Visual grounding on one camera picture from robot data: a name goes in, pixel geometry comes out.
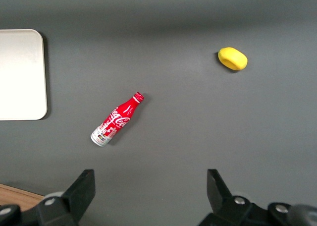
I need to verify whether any red coca-cola bottle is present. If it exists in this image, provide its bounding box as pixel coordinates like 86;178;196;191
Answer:
90;91;145;147

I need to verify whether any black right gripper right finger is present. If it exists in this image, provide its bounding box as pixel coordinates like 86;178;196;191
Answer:
198;169;270;226

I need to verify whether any wooden drawer cabinet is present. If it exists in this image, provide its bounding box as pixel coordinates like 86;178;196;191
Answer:
0;183;46;212

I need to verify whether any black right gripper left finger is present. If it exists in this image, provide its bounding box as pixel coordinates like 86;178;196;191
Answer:
36;169;96;226

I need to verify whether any yellow sponge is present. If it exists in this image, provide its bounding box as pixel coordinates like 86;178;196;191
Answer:
217;47;248;71

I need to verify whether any beige plastic tray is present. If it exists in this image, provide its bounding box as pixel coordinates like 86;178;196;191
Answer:
0;29;48;121

